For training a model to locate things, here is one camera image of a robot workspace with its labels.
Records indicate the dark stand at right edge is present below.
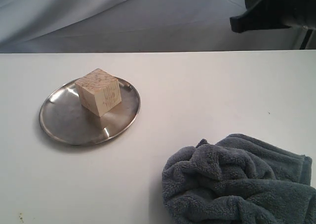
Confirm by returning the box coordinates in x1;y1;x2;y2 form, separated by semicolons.
299;30;316;50

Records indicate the grey backdrop cloth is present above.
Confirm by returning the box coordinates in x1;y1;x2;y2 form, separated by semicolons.
0;0;307;53

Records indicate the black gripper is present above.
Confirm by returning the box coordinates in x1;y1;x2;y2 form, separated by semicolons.
230;0;316;33

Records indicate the grey fluffy towel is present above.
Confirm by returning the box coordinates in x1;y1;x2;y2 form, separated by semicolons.
162;134;316;224

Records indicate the round stainless steel plate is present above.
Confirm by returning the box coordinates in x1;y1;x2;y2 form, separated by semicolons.
39;79;141;146

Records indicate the light wooden cube block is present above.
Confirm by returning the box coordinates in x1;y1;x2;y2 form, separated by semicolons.
75;68;122;117

